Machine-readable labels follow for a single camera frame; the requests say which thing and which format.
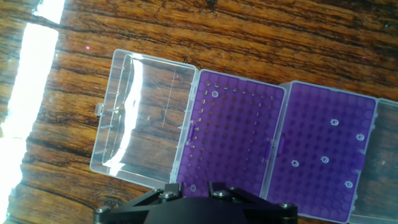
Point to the brown wooden board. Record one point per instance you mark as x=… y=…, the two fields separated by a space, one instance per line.
x=248 y=31

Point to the purple pipette tip box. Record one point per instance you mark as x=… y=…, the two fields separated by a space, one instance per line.
x=236 y=140
x=311 y=133

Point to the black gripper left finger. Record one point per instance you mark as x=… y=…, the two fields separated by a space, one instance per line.
x=130 y=208

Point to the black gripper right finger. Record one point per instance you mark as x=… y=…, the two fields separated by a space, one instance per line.
x=264 y=207

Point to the clear small pipette tip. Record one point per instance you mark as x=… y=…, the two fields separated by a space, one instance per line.
x=360 y=137
x=214 y=94
x=334 y=122
x=192 y=188
x=324 y=159
x=294 y=163
x=348 y=184

